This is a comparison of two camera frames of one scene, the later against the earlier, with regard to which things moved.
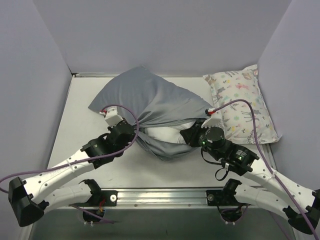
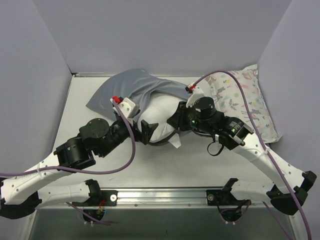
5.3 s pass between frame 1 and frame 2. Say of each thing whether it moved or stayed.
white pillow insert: moved
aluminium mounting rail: stayed
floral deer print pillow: stayed
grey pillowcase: moved
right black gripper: moved
